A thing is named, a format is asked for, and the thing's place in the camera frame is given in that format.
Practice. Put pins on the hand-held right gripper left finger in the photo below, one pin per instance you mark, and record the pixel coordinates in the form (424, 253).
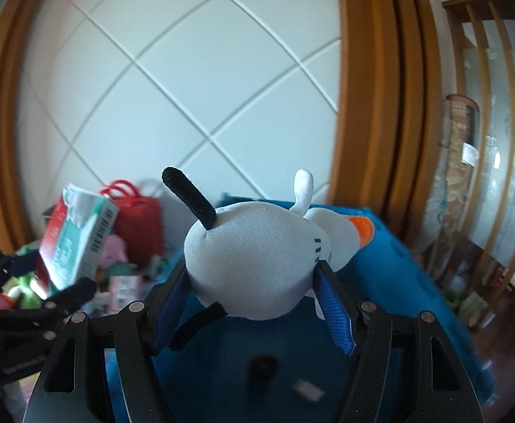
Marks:
(173, 308)

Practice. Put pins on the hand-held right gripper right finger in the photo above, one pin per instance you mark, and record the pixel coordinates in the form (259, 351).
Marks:
(334, 313)

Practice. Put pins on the red and teal carton box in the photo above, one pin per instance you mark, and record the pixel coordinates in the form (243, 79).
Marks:
(76, 238)

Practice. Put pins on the blue storage box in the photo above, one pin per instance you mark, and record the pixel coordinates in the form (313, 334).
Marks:
(394, 282)

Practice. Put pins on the white plush toy black ears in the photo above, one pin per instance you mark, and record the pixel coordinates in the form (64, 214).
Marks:
(248, 255)

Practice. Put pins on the pink packet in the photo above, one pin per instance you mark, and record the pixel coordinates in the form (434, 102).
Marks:
(125, 293)

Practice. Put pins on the blue and pink elephant plush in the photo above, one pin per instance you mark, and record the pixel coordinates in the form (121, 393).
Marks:
(115, 251)

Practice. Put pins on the small white packet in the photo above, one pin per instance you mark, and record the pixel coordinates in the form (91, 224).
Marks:
(308, 388)

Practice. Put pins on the dark green small bottle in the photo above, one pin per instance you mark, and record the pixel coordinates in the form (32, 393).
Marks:
(262, 366)

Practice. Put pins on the red handbag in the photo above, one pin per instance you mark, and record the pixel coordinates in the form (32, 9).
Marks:
(138, 224)

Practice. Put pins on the rolled patterned carpet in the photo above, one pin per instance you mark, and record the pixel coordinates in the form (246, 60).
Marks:
(458, 154)

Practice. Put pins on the frosted glass sliding door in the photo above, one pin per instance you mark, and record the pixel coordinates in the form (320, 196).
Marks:
(499, 119)

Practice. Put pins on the wooden frame post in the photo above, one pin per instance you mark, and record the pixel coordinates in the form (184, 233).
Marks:
(372, 97)
(1, 119)

